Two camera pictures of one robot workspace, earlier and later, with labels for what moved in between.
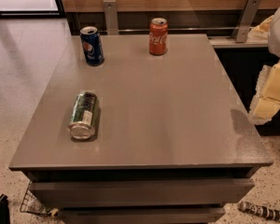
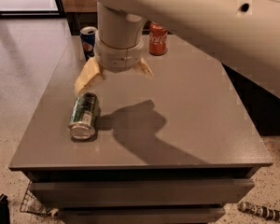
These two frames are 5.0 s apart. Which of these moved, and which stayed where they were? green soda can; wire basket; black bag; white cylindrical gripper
Moved: white cylindrical gripper
Stayed: black bag; green soda can; wire basket
